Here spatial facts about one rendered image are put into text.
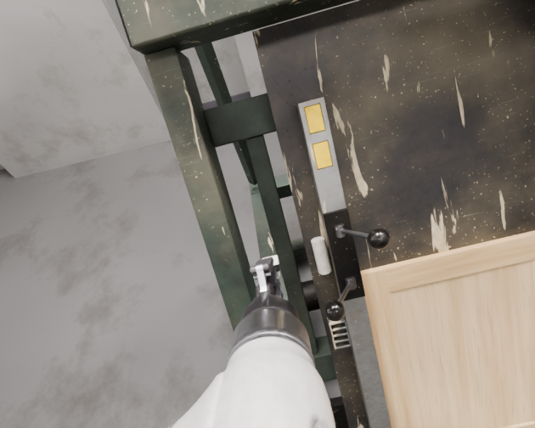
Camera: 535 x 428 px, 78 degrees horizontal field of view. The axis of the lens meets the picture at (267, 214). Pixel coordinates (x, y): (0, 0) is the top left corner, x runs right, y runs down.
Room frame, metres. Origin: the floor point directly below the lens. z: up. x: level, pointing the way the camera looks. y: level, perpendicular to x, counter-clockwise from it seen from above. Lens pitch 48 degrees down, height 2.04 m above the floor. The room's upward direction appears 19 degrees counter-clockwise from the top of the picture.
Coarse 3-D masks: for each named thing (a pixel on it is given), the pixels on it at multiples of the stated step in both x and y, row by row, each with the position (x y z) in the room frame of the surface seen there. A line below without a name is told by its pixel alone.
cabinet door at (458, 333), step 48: (528, 240) 0.30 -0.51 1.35; (384, 288) 0.31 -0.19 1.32; (432, 288) 0.29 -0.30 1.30; (480, 288) 0.26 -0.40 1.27; (528, 288) 0.24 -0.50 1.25; (384, 336) 0.25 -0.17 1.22; (432, 336) 0.22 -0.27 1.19; (480, 336) 0.20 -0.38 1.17; (528, 336) 0.17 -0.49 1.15; (384, 384) 0.18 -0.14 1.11; (432, 384) 0.15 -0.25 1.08; (480, 384) 0.12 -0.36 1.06; (528, 384) 0.09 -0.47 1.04
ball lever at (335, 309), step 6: (348, 282) 0.32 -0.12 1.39; (354, 282) 0.32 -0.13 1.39; (348, 288) 0.31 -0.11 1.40; (354, 288) 0.31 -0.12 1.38; (342, 294) 0.29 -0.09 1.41; (342, 300) 0.28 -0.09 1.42; (330, 306) 0.26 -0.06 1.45; (336, 306) 0.26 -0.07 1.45; (342, 306) 0.25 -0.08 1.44; (324, 312) 0.26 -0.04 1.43; (330, 312) 0.25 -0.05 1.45; (336, 312) 0.25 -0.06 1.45; (342, 312) 0.24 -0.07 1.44; (330, 318) 0.24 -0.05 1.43; (336, 318) 0.24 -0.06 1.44
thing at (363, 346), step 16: (304, 112) 0.54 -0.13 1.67; (304, 128) 0.52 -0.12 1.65; (336, 160) 0.47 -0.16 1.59; (320, 176) 0.47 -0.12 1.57; (336, 176) 0.46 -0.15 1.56; (320, 192) 0.45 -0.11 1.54; (336, 192) 0.44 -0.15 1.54; (320, 208) 0.44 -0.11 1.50; (336, 208) 0.42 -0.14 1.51; (352, 304) 0.30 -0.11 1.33; (352, 320) 0.28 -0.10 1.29; (368, 320) 0.27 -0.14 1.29; (352, 336) 0.26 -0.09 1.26; (368, 336) 0.25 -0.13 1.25; (352, 352) 0.24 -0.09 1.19; (368, 352) 0.23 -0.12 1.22; (368, 368) 0.20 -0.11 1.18; (368, 384) 0.18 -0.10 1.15; (368, 400) 0.16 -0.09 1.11; (384, 400) 0.15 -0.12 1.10; (368, 416) 0.13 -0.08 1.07; (384, 416) 0.12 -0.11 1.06
